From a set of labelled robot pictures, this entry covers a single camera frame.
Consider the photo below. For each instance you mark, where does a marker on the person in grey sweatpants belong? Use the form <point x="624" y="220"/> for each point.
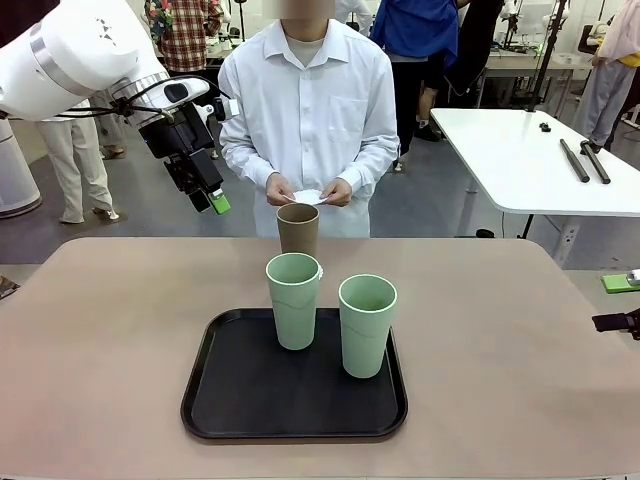
<point x="610" y="95"/>

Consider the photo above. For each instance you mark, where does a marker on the black metal rod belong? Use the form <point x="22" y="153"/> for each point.
<point x="597" y="162"/>
<point x="575" y="160"/>

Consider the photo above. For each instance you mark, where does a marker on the person's right forearm white sleeve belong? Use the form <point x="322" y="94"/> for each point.
<point x="245" y="167"/>

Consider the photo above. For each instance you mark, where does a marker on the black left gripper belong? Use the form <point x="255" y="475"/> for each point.
<point x="185" y="145"/>

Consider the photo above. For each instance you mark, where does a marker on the small black clamp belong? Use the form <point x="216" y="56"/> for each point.
<point x="545" y="126"/>

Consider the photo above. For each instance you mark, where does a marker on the person in blue jacket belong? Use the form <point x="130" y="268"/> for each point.
<point x="415" y="25"/>

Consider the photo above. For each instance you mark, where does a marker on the person in grey trousers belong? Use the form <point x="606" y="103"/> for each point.
<point x="112" y="135"/>

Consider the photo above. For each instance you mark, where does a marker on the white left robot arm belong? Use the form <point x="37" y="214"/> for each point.
<point x="65" y="50"/>

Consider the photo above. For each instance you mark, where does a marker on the person in dark t-shirt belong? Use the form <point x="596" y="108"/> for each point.
<point x="75" y="165"/>

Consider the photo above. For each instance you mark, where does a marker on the light green tall cup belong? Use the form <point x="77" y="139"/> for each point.
<point x="365" y="340"/>
<point x="295" y="320"/>

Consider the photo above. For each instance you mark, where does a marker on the tan tall cup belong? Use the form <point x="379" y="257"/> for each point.
<point x="298" y="235"/>

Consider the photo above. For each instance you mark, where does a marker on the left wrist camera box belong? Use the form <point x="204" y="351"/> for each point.
<point x="229" y="107"/>

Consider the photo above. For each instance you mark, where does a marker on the person in white shirt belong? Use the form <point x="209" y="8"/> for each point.
<point x="310" y="125"/>

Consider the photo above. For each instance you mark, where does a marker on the person's left hand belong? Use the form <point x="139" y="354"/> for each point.
<point x="340" y="196"/>

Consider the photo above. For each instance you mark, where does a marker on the person's left forearm white sleeve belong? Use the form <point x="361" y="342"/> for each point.
<point x="372" y="167"/>

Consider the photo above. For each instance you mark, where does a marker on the white rounded table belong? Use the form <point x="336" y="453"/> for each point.
<point x="510" y="160"/>

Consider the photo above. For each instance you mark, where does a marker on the white scalloped paper coaster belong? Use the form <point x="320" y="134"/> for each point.
<point x="321" y="273"/>

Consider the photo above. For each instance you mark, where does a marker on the person in white top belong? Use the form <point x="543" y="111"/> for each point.
<point x="355" y="15"/>

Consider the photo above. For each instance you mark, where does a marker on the person in black coat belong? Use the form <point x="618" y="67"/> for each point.
<point x="475" y="40"/>

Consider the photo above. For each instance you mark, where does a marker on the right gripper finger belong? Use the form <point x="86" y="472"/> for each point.
<point x="619" y="283"/>
<point x="612" y="322"/>

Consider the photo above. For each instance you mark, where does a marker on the person's right hand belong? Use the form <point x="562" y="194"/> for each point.
<point x="279" y="192"/>

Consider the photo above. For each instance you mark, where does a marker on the white cylindrical appliance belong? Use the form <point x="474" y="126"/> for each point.
<point x="15" y="185"/>

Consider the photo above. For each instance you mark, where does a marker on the black plastic tray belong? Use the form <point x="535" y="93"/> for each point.
<point x="300" y="400"/>

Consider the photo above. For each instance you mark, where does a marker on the dark brown floor object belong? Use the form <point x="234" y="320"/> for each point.
<point x="7" y="288"/>

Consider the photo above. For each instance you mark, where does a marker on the person in plaid shirt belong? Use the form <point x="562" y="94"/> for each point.
<point x="187" y="40"/>

